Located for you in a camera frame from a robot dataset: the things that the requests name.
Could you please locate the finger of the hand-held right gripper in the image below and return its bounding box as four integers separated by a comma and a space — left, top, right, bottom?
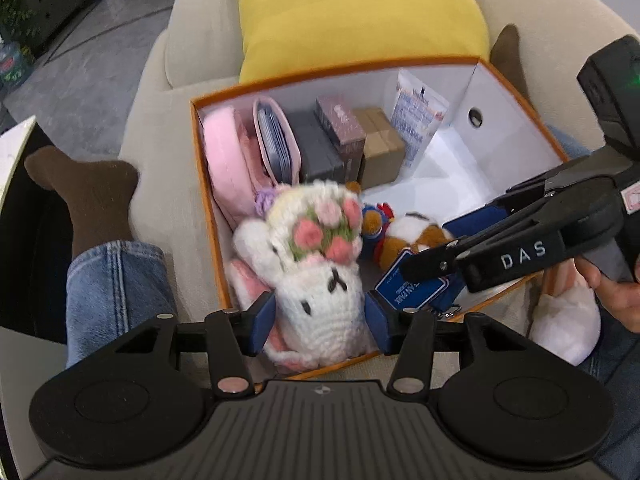
441, 156, 609, 244
399, 179, 627, 294

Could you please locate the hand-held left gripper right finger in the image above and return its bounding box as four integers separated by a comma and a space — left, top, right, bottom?
363, 289, 540, 401

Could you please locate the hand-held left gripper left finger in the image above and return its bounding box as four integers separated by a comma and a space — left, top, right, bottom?
106, 291, 277, 402

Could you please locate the white crochet bunny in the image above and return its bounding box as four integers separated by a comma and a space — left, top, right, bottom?
227, 180, 372, 369

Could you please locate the red panda plush keychain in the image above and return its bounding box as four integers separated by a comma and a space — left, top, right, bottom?
357, 201, 464, 322

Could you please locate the orange cardboard box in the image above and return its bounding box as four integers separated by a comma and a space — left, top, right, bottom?
189, 55, 574, 386

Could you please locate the small brown cardboard box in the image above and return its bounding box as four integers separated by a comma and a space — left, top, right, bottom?
351, 105, 407, 191

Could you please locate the dark grey box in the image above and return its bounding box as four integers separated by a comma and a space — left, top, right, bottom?
285, 110, 346, 185

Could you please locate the person's right hand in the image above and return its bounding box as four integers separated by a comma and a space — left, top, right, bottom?
574, 256, 640, 336

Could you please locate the white plush paw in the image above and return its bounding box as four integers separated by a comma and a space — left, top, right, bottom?
528, 260, 603, 367

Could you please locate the white printed packet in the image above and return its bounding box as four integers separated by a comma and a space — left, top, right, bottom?
389, 70, 450, 171

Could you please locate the brown sock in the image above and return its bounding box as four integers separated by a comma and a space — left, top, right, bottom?
24, 145, 140, 262
491, 23, 536, 112

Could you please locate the person's left leg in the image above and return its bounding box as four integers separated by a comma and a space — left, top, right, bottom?
65, 240, 180, 372

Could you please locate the mauve box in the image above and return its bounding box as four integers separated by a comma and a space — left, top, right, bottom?
314, 93, 369, 184

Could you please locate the pink plush pouch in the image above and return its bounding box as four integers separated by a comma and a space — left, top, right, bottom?
201, 106, 264, 232

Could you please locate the pink card holder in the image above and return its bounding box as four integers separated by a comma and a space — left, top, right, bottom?
251, 97, 304, 194

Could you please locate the yellow pillow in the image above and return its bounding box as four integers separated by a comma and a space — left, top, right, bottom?
233, 0, 491, 85

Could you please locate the white panel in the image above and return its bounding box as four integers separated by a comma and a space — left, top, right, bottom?
0, 114, 39, 213

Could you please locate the water bottle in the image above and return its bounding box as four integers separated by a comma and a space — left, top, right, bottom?
0, 42, 37, 95

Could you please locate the dark cabinet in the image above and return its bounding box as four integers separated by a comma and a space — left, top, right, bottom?
10, 0, 94, 57

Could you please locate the green plant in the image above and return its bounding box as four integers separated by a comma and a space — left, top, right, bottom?
0, 0, 32, 43

